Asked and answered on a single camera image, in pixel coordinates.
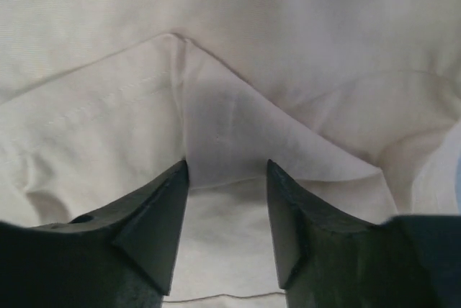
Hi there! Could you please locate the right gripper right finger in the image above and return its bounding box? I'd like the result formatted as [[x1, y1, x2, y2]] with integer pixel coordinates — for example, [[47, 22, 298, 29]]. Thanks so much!
[[267, 161, 460, 307]]

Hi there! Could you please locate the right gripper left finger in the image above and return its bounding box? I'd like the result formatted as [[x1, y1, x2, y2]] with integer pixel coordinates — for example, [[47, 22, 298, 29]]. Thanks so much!
[[1, 161, 189, 307]]

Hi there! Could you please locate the tan t shirt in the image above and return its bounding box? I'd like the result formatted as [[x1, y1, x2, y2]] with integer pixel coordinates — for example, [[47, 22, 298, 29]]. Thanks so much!
[[1, 0, 460, 307]]

